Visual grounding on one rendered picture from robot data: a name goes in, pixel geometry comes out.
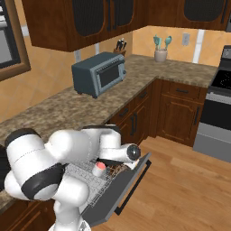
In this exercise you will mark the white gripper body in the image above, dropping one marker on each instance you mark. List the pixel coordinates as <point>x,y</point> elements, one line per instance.
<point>134,164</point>

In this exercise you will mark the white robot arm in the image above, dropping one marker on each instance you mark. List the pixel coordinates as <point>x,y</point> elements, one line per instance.
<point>36,162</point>

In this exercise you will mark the brown bowl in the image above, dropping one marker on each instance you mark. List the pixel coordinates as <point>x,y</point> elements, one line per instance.
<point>117,169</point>

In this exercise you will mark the dark grey dishwasher door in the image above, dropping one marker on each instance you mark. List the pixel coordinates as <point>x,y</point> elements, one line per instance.
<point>120,192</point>

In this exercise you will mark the white cup with red inside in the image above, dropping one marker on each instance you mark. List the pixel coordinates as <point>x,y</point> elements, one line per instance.
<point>98,170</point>

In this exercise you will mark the dark wood cupboard door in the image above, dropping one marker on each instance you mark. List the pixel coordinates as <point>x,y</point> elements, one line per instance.
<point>179,118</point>

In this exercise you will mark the dark wood cupboard doors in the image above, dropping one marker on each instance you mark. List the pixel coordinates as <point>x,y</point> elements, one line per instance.
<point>141,123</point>

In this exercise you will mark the dark wood drawer front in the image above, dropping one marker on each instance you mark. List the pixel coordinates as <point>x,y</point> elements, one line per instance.
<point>183,90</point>
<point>143,94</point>
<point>124,112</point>

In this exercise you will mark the steel oven with hob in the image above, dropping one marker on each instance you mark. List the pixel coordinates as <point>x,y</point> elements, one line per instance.
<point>215,120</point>

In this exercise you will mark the blue-grey toaster oven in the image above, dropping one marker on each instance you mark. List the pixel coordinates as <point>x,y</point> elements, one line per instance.
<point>96,73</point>

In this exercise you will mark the beige utensil pot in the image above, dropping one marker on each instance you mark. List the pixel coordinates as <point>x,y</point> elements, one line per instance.
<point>161,56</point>

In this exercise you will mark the wooden knife block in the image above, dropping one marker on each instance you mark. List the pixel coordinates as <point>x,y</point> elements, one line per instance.
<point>121,49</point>

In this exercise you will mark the dark wood base cupboard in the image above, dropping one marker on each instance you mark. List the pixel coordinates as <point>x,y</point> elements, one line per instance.
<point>24,215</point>

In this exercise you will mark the teal spatula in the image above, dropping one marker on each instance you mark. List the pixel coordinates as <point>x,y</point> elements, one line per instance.
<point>157,41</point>

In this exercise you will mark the teal spoon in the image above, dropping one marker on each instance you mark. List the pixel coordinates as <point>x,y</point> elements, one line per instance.
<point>168,41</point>

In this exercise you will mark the white wall socket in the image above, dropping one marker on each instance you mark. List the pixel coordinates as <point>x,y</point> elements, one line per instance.
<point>78,56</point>
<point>186,39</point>

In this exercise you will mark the dark wood wall cupboards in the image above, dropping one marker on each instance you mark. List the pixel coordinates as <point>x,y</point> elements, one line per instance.
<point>60,21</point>
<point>192,12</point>

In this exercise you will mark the wooden window frame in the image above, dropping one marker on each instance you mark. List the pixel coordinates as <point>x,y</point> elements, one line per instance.
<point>21,45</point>

